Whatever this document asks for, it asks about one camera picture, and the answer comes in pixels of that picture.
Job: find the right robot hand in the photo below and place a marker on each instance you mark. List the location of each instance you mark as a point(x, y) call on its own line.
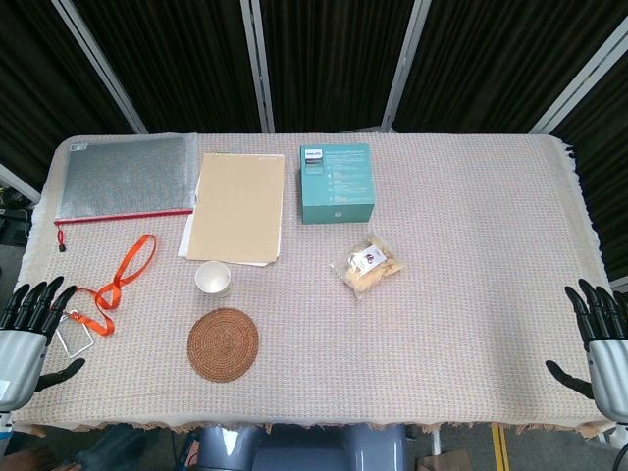
point(608, 360)

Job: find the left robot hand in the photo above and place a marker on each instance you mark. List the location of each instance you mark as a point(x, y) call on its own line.
point(17, 346)

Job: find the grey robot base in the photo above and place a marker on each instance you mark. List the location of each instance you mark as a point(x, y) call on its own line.
point(301, 449)

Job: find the pink woven tablecloth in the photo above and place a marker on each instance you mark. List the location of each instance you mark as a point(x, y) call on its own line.
point(441, 294)

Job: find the brown woven round coaster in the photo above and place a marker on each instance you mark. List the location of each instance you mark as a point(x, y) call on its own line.
point(223, 343)

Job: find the white paper cup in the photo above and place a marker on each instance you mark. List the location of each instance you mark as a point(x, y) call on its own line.
point(212, 277)

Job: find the clear badge holder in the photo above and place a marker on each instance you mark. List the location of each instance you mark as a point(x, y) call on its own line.
point(73, 333)

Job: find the tan paper folder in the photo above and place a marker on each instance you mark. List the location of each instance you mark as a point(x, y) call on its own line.
point(182, 247)

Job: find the grey mesh zipper pouch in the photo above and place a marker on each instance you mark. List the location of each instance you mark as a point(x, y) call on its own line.
point(125, 176)

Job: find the black curtain partition panel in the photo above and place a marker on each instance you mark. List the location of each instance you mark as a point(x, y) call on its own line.
point(172, 64)
point(29, 88)
point(338, 64)
point(495, 64)

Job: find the clear bag of snacks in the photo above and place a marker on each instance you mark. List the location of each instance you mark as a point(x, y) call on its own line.
point(368, 267)

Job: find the brown kraft paper folder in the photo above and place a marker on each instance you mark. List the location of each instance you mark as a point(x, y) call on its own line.
point(237, 208)

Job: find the teal Philips product box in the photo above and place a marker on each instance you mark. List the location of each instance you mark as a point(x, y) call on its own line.
point(337, 184)

